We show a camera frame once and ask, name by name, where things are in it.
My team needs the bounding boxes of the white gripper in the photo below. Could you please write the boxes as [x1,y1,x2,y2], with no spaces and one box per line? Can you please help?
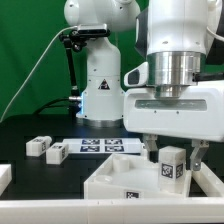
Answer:
[123,81,224,171]

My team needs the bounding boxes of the white square table top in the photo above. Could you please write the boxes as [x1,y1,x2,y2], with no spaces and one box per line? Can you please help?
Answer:
[84,154,191,199]

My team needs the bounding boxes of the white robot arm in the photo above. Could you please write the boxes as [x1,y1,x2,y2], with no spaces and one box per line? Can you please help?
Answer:
[64,0,224,170]

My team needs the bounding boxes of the white base tag plate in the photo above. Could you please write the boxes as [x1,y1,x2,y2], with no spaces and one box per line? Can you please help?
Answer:
[63,138,142,154]

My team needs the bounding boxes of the white right fence wall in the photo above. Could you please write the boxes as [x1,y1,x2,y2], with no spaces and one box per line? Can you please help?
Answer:
[192,163,224,198]

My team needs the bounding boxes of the white fence wall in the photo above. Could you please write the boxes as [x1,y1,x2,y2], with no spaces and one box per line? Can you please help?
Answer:
[0,164,12,196]
[0,197,224,224]
[192,163,224,198]

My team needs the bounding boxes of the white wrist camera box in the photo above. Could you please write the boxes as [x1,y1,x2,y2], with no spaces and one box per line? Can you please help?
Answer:
[124,62,149,87]

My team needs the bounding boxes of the white front fence wall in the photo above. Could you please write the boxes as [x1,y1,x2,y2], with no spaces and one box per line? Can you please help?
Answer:
[0,197,224,224]

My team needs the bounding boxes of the black base cable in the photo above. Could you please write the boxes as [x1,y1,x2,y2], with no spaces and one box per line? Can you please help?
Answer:
[32,97,73,116]

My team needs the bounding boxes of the grey camera on mount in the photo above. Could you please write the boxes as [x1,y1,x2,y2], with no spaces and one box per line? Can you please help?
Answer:
[71,24,110,38]

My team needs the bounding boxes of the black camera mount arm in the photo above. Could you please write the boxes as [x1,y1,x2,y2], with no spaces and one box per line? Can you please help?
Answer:
[59,33,86,117]

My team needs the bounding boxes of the white camera cable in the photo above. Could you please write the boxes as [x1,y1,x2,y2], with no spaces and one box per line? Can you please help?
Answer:
[0,25,79,124]

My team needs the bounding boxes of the white left fence wall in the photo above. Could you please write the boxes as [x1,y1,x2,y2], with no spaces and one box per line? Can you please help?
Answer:
[0,164,12,196]

